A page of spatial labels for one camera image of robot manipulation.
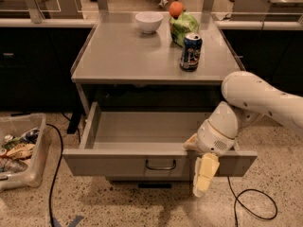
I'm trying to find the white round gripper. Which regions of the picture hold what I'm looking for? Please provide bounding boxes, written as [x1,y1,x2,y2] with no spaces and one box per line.
[183,120,235,197]

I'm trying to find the grey top drawer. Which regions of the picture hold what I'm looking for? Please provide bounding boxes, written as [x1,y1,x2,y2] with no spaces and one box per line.
[62,101,258,178]

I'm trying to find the grey drawer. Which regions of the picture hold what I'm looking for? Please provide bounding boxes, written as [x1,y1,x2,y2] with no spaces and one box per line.
[105,176,193,182]
[62,101,258,178]

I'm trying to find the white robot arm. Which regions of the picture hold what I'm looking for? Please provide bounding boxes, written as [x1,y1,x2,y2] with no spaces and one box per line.
[184,71,303,197]

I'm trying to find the grey metal drawer cabinet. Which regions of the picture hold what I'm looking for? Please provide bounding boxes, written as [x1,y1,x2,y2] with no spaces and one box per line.
[70,10,247,185]

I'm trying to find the grey bottom drawer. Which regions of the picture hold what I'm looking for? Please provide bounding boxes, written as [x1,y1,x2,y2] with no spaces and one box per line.
[105,176,193,182]

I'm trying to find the blue soda can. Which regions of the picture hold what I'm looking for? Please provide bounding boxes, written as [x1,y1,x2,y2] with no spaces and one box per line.
[180,32,203,71]

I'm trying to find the green chip bag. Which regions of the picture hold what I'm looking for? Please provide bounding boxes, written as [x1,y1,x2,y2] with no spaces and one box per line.
[169,12,200,47]

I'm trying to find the white ceramic bowl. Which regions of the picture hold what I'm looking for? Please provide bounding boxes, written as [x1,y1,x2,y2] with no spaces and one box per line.
[135,11,163,34]

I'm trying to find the orange fruit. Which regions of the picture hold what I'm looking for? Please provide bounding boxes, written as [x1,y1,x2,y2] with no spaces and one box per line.
[169,1,184,19]

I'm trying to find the clear plastic bin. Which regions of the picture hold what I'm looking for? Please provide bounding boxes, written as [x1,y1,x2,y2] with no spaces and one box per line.
[0,113,49,191]

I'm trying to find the crumpled snack bags in bin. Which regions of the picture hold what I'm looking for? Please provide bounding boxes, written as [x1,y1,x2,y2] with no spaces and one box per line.
[0,128,40,173]

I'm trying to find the black cable right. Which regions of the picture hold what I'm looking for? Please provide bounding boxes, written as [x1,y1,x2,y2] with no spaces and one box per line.
[226,176,279,227]

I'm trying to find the black cable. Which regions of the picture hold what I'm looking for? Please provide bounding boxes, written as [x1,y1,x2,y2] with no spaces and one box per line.
[45,112,81,227]
[226,176,279,227]

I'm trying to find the black cable left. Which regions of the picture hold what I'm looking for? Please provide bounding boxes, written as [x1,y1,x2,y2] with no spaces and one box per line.
[45,112,81,227]

